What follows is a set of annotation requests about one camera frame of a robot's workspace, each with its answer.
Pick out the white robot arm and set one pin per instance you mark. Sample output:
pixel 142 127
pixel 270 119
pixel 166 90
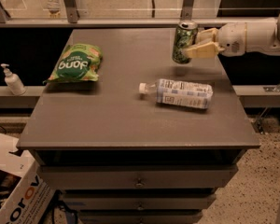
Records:
pixel 262 36

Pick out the blue label plastic bottle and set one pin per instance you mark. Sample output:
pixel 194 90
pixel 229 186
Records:
pixel 179 93

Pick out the grey drawer cabinet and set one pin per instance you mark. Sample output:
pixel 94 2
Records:
pixel 120 158

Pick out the green soda can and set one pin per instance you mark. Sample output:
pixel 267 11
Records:
pixel 185 34

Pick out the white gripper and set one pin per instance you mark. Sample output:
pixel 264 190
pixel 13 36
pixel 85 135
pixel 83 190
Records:
pixel 232 39

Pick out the grey metal railing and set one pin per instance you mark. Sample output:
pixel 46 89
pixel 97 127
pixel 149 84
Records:
pixel 88 13

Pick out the green chip bag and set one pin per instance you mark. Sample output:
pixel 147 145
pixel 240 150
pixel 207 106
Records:
pixel 78 62

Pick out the white cardboard box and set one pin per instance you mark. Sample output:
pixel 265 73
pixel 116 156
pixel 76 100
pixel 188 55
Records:
pixel 24 195

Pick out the white pump dispenser bottle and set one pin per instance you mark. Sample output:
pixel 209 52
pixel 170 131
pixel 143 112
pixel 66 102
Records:
pixel 13 81

